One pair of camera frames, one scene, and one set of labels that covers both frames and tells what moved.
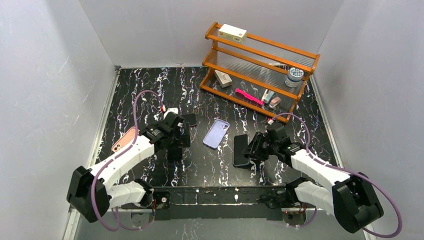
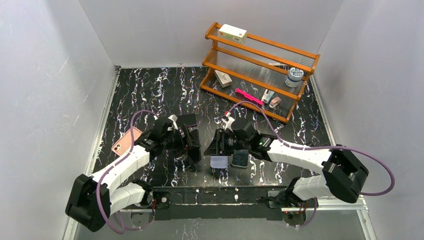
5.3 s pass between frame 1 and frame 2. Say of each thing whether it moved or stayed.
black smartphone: stayed
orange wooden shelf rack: stayed
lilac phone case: moved
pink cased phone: stayed
